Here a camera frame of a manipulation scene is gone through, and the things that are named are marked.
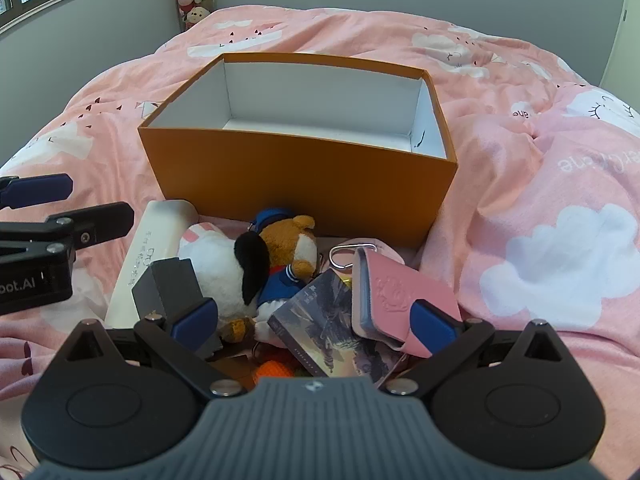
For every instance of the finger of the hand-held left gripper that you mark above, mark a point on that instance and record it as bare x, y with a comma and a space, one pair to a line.
42, 191
102, 222

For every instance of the long white printed box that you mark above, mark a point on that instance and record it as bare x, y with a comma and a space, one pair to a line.
145, 250

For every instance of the white plush dog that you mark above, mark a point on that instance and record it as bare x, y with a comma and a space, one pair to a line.
215, 270

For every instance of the orange cardboard box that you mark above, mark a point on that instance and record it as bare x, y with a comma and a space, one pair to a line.
300, 185

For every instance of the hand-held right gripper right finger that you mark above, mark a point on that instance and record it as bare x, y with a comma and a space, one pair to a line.
429, 321

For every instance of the pink cloud print blanket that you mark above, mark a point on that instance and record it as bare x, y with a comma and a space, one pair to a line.
525, 160

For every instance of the silver carabiner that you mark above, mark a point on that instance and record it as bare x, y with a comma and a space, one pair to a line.
332, 259

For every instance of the dark grey box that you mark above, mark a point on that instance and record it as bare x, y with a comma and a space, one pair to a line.
165, 280

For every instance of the dark printed book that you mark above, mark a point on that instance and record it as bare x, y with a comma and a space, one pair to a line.
325, 322

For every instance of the orange knitted toy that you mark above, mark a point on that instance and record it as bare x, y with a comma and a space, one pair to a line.
272, 371

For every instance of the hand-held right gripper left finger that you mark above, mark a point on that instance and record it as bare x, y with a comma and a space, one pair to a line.
192, 324

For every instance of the brown sailor plush bear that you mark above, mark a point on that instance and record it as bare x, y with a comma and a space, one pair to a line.
285, 237

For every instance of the white door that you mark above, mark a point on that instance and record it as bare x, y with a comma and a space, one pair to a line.
627, 60

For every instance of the pink wallet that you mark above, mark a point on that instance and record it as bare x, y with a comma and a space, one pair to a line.
390, 285

